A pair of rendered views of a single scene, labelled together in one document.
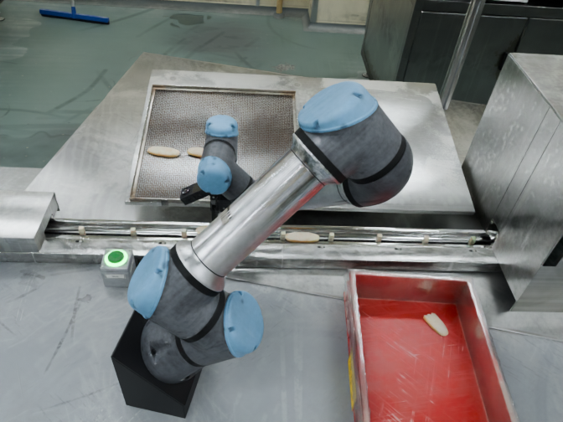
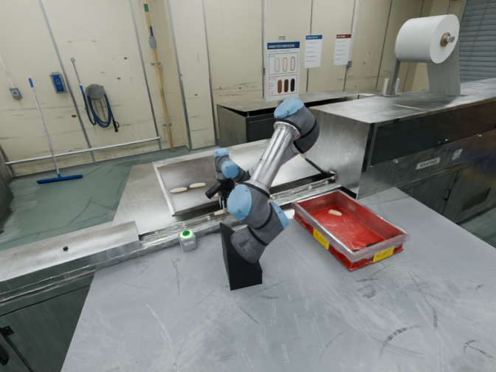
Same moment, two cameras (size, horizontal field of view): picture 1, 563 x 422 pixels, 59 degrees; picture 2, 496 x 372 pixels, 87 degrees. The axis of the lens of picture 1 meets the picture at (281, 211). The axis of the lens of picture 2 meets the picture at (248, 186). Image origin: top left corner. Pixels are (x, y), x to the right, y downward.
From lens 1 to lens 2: 0.56 m
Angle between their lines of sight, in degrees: 22
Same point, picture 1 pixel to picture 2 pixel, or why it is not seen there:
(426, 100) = not seen: hidden behind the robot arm
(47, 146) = not seen: hidden behind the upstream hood
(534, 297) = (362, 190)
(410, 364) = (336, 228)
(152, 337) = (238, 240)
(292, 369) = (293, 248)
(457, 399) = (362, 232)
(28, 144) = not seen: hidden behind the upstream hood
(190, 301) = (262, 201)
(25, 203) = (122, 229)
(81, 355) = (193, 282)
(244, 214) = (271, 157)
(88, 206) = (150, 226)
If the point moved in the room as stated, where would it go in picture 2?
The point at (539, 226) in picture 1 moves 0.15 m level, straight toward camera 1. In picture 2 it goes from (353, 159) to (356, 169)
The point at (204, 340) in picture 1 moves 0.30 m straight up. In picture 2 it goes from (270, 222) to (270, 146)
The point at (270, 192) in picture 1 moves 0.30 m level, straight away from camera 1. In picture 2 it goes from (277, 145) to (247, 126)
